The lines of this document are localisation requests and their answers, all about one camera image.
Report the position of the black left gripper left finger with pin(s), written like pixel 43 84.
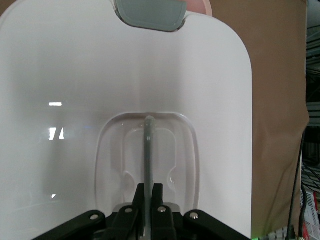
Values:
pixel 130 220

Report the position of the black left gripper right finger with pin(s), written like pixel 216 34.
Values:
pixel 162 225

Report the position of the white box lid grey clips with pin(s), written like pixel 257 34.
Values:
pixel 75 75

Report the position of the red white box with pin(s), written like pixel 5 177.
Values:
pixel 311 212

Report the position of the pink plastic storage box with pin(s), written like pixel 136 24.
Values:
pixel 197 6

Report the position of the brown table cover cloth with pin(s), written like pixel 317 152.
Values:
pixel 275 100

